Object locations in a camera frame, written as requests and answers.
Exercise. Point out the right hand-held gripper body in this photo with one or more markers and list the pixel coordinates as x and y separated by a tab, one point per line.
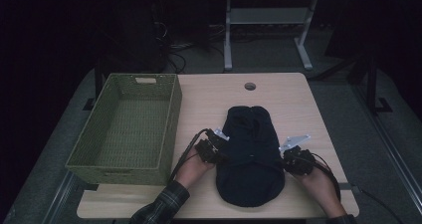
300	162

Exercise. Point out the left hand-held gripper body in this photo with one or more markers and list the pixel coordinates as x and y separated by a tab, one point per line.
209	151

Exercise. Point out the dark knit hat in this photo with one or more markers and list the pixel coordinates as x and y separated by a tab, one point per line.
252	171

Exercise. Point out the green woven basket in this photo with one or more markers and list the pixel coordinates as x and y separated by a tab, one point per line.
139	101

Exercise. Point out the person's left hand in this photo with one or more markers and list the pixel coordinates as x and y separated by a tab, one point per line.
192	171

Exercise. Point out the person's right hand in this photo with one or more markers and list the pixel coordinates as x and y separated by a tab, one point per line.
323	190

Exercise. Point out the grey tape strip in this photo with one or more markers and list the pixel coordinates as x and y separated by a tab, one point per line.
348	186

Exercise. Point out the black stand leg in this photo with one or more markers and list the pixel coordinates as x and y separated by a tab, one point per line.
373	84
98	81

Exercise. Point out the metal floor rail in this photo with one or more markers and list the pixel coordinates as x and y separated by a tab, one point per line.
388	137
58	197

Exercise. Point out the white metal stand frame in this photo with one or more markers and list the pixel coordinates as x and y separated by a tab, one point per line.
268	15

